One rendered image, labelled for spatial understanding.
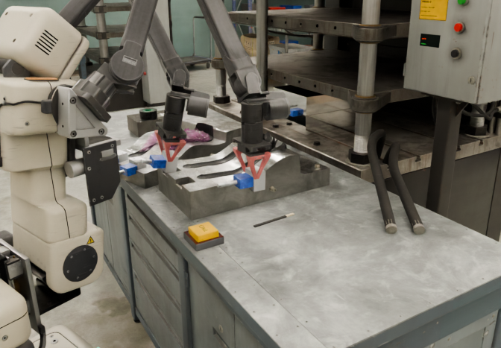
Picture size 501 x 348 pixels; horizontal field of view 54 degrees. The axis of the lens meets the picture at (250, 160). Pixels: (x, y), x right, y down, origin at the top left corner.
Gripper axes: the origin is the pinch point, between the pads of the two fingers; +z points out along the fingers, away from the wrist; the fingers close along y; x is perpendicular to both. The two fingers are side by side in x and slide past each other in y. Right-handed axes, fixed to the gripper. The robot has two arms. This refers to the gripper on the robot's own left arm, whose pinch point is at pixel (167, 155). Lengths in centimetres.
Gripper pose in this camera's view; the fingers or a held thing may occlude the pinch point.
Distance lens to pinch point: 153.8
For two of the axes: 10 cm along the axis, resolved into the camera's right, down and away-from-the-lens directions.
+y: -4.8, -4.3, 7.6
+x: -8.5, 0.3, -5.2
